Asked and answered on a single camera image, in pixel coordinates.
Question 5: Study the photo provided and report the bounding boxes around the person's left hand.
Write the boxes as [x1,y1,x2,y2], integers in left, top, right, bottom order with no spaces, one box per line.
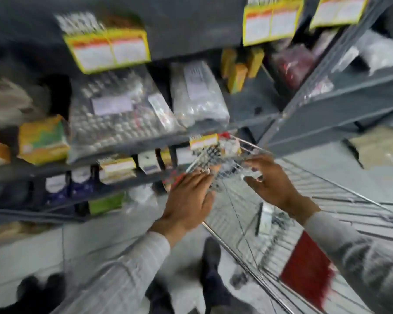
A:
[155,165,222,231]

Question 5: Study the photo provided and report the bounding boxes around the person's right hand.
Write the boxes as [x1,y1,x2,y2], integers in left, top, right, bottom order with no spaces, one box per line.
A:
[244,154,308,212]

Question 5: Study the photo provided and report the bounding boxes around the clear plastic packet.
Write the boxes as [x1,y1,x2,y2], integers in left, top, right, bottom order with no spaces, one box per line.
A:
[186,138,263,193]

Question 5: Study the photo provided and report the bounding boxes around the person's right forearm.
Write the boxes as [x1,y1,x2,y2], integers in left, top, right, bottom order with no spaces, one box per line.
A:
[286,196,393,314]

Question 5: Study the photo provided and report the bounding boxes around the person's left forearm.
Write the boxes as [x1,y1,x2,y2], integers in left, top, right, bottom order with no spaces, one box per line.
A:
[51,219,192,314]

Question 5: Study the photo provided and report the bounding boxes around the white black packet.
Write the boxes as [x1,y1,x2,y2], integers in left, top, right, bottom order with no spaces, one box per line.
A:
[255,202,284,236]

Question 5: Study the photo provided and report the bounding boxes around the person's right leg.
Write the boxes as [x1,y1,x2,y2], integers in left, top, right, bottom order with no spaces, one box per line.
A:
[144,237,261,314]

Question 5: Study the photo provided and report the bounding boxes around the red cart seat flap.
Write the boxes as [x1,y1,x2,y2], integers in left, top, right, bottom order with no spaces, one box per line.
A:
[279,230,335,312]

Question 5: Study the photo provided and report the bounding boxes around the clear bag with white label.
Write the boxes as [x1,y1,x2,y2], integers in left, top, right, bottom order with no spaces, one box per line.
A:
[170,60,230,128]

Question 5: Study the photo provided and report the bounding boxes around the yellow small box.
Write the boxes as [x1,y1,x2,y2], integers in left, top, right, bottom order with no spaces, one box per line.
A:
[228,63,248,94]
[247,48,265,79]
[221,48,238,79]

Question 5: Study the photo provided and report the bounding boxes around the large clear bag of beads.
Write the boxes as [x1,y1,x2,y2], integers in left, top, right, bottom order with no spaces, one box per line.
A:
[67,66,185,164]

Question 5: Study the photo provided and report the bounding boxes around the grey metal shelf unit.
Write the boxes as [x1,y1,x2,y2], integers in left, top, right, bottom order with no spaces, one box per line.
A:
[259,0,393,157]
[0,0,315,226]

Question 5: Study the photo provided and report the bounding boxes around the red packet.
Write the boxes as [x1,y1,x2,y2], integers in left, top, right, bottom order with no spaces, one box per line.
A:
[271,44,316,89]

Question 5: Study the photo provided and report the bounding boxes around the blue white packet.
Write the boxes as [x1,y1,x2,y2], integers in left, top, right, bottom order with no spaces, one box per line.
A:
[71,166,95,197]
[45,173,69,206]

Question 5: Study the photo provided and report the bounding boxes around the yellow green box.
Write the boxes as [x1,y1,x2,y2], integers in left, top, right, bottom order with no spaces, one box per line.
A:
[18,114,70,166]

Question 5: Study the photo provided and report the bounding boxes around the white plastic bag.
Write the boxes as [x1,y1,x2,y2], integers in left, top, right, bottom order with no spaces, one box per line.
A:
[356,29,393,76]

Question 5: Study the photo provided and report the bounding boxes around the person's left shoe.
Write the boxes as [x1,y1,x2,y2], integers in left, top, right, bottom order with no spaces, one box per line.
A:
[0,273,67,314]

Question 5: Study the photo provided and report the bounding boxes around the beige bag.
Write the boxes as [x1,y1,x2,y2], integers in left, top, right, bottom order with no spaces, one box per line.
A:
[0,78,34,125]

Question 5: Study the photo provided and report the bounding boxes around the metal wire shopping cart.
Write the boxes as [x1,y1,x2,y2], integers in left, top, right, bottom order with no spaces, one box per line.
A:
[186,133,393,314]

